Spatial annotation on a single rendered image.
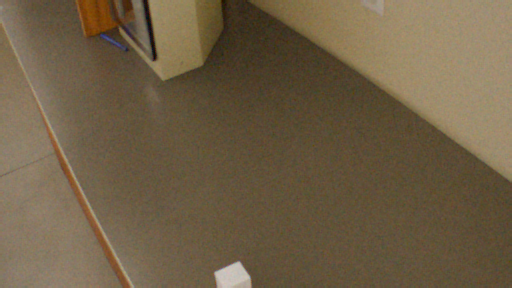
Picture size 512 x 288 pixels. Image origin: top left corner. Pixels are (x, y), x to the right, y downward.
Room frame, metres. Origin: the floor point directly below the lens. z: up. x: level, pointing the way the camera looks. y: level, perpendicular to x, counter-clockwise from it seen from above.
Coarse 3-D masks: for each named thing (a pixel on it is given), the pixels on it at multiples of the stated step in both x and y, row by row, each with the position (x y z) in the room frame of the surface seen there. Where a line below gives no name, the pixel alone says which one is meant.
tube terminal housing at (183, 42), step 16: (160, 0) 1.09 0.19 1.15; (176, 0) 1.11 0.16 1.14; (192, 0) 1.13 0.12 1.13; (208, 0) 1.22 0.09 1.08; (160, 16) 1.09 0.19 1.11; (176, 16) 1.10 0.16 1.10; (192, 16) 1.12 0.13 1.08; (208, 16) 1.21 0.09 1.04; (160, 32) 1.08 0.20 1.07; (176, 32) 1.10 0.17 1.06; (192, 32) 1.12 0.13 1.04; (208, 32) 1.20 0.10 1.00; (160, 48) 1.08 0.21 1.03; (176, 48) 1.10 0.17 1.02; (192, 48) 1.12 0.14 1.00; (208, 48) 1.18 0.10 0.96; (160, 64) 1.08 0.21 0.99; (176, 64) 1.10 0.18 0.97; (192, 64) 1.12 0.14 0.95
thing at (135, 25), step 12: (132, 0) 1.15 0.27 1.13; (144, 0) 1.08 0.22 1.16; (132, 12) 1.16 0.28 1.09; (144, 12) 1.08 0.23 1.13; (120, 24) 1.29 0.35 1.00; (132, 24) 1.18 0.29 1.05; (144, 24) 1.09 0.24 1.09; (132, 36) 1.20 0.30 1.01; (144, 36) 1.11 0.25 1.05; (144, 48) 1.12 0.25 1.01
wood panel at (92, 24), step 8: (80, 0) 1.36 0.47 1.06; (88, 0) 1.37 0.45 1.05; (96, 0) 1.38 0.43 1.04; (104, 0) 1.39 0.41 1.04; (80, 8) 1.35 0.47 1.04; (88, 8) 1.37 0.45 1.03; (96, 8) 1.38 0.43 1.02; (104, 8) 1.39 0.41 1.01; (80, 16) 1.36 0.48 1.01; (88, 16) 1.36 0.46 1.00; (96, 16) 1.37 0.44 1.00; (104, 16) 1.39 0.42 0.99; (88, 24) 1.36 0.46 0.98; (96, 24) 1.37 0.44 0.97; (104, 24) 1.38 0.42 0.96; (112, 24) 1.39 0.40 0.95; (88, 32) 1.36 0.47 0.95; (96, 32) 1.37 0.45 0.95
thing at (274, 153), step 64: (0, 0) 1.72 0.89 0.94; (64, 0) 1.65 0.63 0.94; (64, 64) 1.21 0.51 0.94; (128, 64) 1.17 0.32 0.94; (256, 64) 1.12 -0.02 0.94; (320, 64) 1.10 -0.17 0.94; (64, 128) 0.92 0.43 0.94; (128, 128) 0.90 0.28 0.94; (192, 128) 0.88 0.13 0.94; (256, 128) 0.87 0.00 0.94; (320, 128) 0.85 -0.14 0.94; (384, 128) 0.84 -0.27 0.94; (128, 192) 0.70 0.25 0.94; (192, 192) 0.69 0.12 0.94; (256, 192) 0.68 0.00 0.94; (320, 192) 0.67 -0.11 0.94; (384, 192) 0.65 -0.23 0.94; (448, 192) 0.64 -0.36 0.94; (128, 256) 0.55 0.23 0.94; (192, 256) 0.54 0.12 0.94; (256, 256) 0.53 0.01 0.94; (320, 256) 0.52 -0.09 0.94; (384, 256) 0.51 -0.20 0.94; (448, 256) 0.49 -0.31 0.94
